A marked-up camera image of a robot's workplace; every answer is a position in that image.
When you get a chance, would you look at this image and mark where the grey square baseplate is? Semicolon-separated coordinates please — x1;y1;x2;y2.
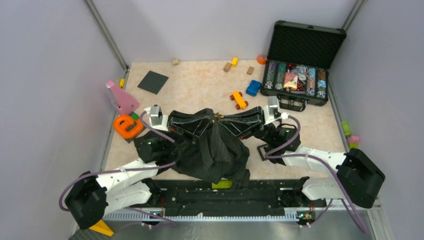
137;70;169;95

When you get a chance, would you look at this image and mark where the green flat brick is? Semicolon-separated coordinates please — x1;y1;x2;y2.
211;180;233;190

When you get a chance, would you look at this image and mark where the pink and green toy pile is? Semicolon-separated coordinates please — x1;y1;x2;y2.
341;121;361;149

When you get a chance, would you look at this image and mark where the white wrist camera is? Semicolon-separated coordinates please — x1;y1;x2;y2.
148;105;169;132
263;96;289;125

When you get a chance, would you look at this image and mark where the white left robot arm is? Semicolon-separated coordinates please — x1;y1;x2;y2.
59;143;200;230

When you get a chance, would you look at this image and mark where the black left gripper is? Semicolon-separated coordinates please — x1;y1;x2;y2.
161;110;215;155

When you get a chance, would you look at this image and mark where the black square frame near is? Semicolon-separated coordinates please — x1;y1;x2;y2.
256;144;285;166

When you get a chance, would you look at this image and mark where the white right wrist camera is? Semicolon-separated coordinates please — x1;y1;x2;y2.
263;96;289;125

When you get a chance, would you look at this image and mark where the orange cylinder cup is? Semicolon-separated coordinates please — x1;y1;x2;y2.
256;54;268;65

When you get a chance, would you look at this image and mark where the yellow cube block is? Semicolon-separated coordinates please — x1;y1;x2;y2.
230;57;239;68

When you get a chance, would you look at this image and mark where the black poker chip case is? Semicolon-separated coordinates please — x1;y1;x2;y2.
260;20;347;112

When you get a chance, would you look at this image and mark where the yellow wedge block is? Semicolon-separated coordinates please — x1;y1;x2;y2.
89;219;115;237

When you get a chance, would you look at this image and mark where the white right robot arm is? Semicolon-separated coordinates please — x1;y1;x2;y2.
216;105;386;209

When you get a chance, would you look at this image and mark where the blue toy brick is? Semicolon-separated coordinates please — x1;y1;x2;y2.
245;79;262;97

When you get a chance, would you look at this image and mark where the wooden block centre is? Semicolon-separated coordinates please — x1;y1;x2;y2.
223;62;232;73

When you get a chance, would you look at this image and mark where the small wooden block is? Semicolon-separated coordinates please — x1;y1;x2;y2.
246;66;255;75

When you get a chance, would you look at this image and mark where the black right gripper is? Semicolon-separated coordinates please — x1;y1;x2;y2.
217;106;276;146

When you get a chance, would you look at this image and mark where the dark pinstriped garment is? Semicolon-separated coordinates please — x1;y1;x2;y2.
164;122;251;187

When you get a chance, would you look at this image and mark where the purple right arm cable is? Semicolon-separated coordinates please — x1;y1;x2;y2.
264;114;372;237

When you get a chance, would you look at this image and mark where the small yellow brick left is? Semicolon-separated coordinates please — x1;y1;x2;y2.
119;78;126;89

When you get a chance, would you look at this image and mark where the pink toy ramp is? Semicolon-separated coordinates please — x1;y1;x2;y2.
105;81;140;115

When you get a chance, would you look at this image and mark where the yellow toy brick car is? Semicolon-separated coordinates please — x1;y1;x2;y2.
229;91;249;110

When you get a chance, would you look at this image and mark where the orange curved toy track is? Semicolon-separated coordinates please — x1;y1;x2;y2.
113;115;144;140

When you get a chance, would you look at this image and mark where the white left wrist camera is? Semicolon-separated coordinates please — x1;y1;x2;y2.
148;105;169;132

